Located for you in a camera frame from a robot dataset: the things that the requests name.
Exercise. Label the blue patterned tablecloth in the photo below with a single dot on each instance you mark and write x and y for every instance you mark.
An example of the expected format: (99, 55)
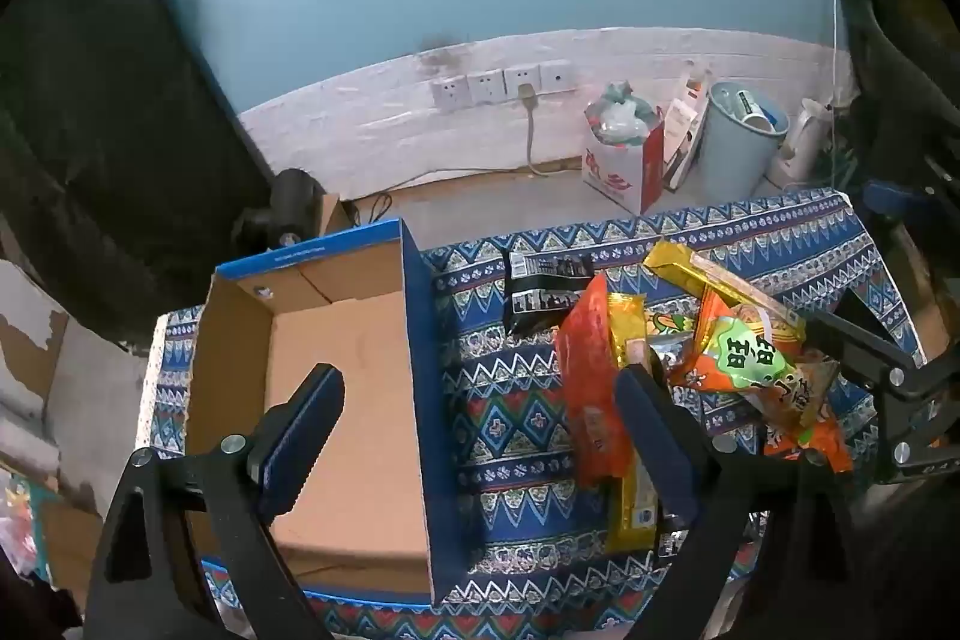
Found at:
(510, 430)

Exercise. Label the dark cloth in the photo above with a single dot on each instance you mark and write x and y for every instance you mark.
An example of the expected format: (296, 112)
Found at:
(904, 25)

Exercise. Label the light blue waste bin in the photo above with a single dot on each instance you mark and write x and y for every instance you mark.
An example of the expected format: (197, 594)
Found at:
(735, 160)

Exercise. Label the white wall socket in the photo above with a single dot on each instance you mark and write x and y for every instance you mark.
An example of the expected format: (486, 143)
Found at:
(485, 86)
(450, 93)
(557, 75)
(517, 76)

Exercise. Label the brown cardboard sheet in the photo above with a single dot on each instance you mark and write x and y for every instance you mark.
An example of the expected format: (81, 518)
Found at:
(67, 542)

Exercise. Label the red-orange snack packet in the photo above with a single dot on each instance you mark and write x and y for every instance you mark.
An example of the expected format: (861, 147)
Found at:
(592, 377)

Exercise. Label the white electric kettle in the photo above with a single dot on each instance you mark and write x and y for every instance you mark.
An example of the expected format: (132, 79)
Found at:
(804, 141)

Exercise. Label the blue-edged cardboard box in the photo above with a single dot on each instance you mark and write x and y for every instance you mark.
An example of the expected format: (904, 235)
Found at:
(352, 385)

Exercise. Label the red and white carton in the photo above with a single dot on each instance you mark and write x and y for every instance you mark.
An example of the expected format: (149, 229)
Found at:
(622, 175)

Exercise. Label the yellow orange-edged snack packet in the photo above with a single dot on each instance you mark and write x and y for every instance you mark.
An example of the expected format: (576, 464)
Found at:
(712, 276)

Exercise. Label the black round device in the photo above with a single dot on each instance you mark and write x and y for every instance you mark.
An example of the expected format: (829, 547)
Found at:
(281, 209)

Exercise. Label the green snack packet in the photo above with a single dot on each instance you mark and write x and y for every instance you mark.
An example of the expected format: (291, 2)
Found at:
(669, 323)

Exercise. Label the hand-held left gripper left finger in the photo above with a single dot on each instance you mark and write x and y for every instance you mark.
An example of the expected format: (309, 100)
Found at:
(300, 434)

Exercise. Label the white and red paper bag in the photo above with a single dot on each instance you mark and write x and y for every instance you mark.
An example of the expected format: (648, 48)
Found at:
(684, 119)

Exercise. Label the clear plastic bag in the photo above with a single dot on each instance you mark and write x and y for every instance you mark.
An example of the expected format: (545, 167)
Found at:
(619, 115)

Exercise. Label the large black panel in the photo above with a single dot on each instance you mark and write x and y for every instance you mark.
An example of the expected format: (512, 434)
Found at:
(112, 123)

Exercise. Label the dark blue object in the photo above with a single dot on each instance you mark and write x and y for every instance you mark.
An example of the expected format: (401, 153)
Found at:
(889, 201)

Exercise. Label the black snack packet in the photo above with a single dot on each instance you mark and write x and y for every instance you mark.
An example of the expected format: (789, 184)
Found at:
(536, 295)

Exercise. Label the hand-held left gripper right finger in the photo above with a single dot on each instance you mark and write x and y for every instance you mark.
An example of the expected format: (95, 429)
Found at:
(654, 437)

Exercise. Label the small brown cardboard piece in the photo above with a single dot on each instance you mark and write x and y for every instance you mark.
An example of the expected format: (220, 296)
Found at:
(335, 214)

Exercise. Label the gold snack packet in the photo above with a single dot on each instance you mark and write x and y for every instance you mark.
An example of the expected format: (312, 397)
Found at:
(636, 512)

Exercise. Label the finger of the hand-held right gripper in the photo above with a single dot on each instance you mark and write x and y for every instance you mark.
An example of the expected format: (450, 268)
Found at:
(851, 340)

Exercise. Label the orange packet with green label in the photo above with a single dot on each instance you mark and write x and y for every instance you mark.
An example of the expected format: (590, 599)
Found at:
(750, 355)

